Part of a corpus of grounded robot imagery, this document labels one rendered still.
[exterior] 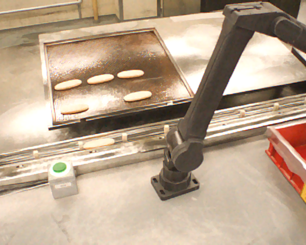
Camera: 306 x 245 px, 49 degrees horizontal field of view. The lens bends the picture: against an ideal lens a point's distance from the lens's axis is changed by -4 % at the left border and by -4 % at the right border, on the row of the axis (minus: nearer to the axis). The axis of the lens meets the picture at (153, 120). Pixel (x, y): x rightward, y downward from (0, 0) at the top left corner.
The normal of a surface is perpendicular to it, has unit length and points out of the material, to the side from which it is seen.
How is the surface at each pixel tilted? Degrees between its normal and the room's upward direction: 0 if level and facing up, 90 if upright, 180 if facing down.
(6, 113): 0
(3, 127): 0
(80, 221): 0
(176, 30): 10
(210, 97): 89
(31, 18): 90
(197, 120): 85
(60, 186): 90
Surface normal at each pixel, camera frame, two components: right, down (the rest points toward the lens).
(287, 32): 0.19, 0.56
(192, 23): 0.03, -0.71
